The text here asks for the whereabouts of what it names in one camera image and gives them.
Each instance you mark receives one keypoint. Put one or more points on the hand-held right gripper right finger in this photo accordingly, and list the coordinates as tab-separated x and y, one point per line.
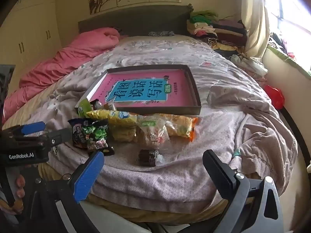
220	172

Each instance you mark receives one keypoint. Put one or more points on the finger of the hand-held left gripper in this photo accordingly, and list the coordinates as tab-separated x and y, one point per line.
59	137
31	128

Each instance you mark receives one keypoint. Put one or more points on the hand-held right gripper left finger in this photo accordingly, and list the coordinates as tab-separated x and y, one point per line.
88	174

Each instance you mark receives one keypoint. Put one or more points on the green pea snack packet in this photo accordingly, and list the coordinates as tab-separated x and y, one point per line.
96	136

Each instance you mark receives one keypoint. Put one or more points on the small beige cake packet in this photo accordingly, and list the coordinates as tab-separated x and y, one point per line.
122	133

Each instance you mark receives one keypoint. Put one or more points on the long yellow snack packet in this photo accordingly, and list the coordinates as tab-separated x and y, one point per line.
114	117

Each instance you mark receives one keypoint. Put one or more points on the orange-ended snack packet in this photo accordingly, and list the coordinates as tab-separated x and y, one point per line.
181	126

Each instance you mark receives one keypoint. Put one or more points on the small dark brown candy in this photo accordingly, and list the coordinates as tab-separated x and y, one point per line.
147	157

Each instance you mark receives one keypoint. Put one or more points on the shallow grey cardboard tray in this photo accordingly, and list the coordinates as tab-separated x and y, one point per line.
194	111

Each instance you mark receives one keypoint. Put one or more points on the clear bag of sweets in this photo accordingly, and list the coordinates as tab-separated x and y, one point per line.
151	133

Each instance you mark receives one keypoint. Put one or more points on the person's left hand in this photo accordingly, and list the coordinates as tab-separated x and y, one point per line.
20	187

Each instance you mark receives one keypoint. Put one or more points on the lilac floral blanket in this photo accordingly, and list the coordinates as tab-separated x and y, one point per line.
218	131

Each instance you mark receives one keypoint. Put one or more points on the pink quilt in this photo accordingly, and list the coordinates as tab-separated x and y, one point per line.
60	63

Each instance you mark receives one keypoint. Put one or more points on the red plastic bag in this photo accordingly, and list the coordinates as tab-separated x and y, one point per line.
274	95

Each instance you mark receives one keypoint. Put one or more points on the cream wardrobe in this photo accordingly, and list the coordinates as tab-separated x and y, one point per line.
29	29

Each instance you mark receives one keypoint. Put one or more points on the white cloth bundle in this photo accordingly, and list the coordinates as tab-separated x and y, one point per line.
247	63

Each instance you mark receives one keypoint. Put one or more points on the green windowsill cover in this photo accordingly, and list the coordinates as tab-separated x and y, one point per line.
291	62

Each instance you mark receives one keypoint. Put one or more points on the grey bed headboard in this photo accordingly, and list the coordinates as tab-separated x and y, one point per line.
136	21

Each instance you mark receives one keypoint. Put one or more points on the pile of folded clothes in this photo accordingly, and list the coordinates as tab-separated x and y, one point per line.
218	31

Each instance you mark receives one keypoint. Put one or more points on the clothes on windowsill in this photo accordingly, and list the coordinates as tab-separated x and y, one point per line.
280	45

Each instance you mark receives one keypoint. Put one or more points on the dark patterned pillow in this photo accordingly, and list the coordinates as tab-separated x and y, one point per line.
160	33

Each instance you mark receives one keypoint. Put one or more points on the cream curtain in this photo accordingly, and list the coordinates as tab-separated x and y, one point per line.
255	17

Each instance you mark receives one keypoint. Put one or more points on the window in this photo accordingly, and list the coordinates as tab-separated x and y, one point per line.
291	4

